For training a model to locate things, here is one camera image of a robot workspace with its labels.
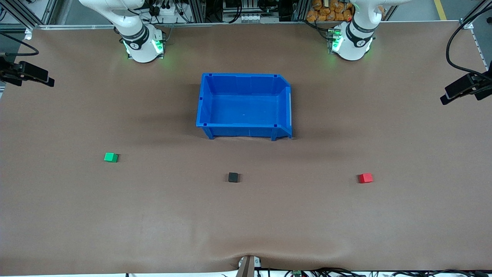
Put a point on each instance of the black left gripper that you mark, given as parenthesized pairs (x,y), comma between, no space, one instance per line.
(480,88)

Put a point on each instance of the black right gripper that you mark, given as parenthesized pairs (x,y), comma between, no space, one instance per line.
(11,71)

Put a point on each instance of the green cube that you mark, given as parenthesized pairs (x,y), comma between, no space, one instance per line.
(110,157)

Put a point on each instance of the red cube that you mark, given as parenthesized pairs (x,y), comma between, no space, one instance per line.
(365,178)

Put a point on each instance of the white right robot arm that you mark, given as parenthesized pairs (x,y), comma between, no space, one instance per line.
(134,23)

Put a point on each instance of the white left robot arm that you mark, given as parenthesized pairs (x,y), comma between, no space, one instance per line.
(357,38)

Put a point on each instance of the black cube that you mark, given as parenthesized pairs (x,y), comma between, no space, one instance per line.
(233,177)

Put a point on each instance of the white power strip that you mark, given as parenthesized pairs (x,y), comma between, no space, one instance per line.
(167,9)

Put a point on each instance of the orange objects pile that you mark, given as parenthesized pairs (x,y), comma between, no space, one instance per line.
(330,10)

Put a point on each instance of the brown table mat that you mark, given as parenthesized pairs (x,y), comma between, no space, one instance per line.
(115,215)

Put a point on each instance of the blue plastic storage bin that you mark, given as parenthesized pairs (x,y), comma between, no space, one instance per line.
(246,107)

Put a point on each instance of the white terminal block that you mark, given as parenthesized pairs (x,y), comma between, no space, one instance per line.
(253,18)

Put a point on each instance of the green circuit board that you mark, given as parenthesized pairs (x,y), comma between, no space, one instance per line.
(296,274)

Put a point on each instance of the metal corner bracket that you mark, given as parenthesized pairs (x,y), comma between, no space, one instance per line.
(467,25)
(28,34)

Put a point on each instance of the aluminium frame rail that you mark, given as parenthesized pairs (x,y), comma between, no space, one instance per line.
(250,24)

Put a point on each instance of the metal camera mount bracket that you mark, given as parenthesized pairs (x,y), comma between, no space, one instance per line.
(249,266)

